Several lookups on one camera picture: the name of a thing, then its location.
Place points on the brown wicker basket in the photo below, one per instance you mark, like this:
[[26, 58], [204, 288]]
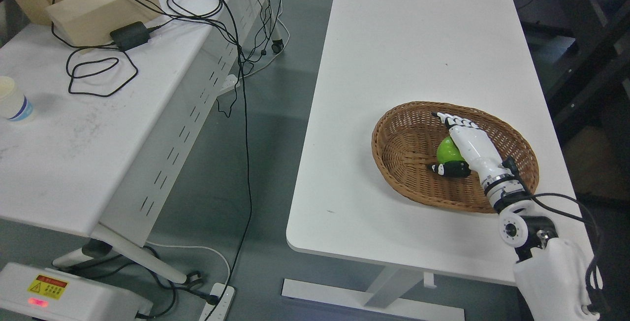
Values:
[[405, 142]]

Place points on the white power strip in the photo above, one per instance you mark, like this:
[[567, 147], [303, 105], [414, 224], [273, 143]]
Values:
[[219, 311]]

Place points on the wooden block with hole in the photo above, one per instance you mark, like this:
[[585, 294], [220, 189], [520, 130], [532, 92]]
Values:
[[90, 22]]

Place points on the white robot forearm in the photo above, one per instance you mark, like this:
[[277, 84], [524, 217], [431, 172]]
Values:
[[557, 280]]

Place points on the white perforated side desk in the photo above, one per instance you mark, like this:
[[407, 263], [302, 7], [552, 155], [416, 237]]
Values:
[[100, 162]]

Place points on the white box appliance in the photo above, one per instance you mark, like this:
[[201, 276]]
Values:
[[52, 295]]

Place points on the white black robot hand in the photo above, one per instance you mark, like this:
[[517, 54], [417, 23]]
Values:
[[476, 148]]

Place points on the green apple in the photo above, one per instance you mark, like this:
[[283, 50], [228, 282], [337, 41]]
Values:
[[447, 151]]

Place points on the paper cup blue band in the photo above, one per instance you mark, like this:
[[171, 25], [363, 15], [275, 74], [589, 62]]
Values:
[[14, 105]]

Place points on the black metal shelf left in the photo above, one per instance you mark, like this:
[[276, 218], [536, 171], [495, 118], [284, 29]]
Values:
[[594, 86]]

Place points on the white standing desk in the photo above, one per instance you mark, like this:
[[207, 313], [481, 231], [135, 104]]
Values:
[[379, 54]]

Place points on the black power adapter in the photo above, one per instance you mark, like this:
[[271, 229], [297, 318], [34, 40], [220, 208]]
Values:
[[130, 36]]

